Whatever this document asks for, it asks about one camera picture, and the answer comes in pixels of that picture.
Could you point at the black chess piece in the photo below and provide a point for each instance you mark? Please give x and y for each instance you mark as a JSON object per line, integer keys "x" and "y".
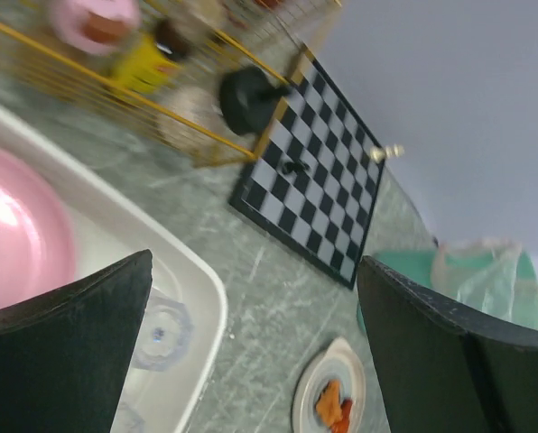
{"x": 294, "y": 167}

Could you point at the black lid spice jar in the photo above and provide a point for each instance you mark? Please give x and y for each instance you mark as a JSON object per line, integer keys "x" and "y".
{"x": 242, "y": 103}

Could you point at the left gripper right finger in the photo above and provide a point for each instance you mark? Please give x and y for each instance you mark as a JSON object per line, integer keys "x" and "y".
{"x": 443, "y": 366}

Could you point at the pink plate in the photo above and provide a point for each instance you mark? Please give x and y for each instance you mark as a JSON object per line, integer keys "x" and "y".
{"x": 37, "y": 249}

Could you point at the pink lid seasoning jar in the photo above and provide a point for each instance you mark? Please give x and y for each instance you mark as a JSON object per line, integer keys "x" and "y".
{"x": 96, "y": 27}

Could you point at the yellow wire rack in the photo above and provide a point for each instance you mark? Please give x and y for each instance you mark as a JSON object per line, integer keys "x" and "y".
{"x": 206, "y": 78}

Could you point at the black white chessboard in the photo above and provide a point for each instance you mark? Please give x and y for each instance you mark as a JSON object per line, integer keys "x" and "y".
{"x": 324, "y": 214}

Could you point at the white chess piece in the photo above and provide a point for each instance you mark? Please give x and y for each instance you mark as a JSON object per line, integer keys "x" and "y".
{"x": 378, "y": 154}

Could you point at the white plastic tub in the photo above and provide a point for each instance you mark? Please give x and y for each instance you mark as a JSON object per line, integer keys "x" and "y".
{"x": 108, "y": 227}

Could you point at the beige blue ceramic plate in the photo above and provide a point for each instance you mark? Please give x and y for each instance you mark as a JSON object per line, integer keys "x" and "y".
{"x": 337, "y": 362}

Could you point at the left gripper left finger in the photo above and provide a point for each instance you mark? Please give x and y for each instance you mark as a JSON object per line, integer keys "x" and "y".
{"x": 64, "y": 355}

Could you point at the clear bin liner bag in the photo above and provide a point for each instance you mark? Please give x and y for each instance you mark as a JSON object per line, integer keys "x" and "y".
{"x": 493, "y": 276}

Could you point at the orange nugget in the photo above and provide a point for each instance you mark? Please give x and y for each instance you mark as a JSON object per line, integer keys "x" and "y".
{"x": 328, "y": 406}

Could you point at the red chicken piece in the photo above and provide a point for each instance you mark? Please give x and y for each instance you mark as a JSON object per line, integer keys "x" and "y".
{"x": 342, "y": 425}

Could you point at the clear plastic cup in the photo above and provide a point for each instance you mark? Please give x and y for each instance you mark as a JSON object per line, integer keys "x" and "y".
{"x": 165, "y": 335}
{"x": 127, "y": 420}

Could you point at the green trash bin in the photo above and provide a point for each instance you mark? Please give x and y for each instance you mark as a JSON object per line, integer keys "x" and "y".
{"x": 413, "y": 264}

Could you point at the brown sauce bottle yellow label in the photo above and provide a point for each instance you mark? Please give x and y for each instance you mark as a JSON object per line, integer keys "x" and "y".
{"x": 155, "y": 57}

